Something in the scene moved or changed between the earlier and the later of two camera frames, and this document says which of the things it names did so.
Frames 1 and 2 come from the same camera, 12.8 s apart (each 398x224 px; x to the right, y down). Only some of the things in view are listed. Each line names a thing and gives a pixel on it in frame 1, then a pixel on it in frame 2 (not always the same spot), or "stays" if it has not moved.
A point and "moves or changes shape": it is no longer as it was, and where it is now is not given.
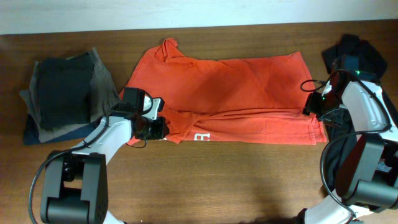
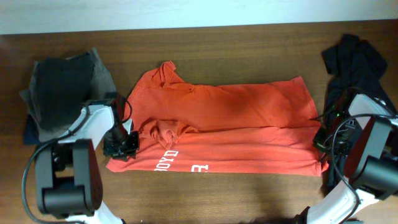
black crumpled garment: [341, 127] stays
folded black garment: [63, 88] stays
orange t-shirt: [254, 99] moves or changes shape
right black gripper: [311, 104] → [318, 142]
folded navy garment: [32, 132] stays
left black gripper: [160, 132] → [131, 150]
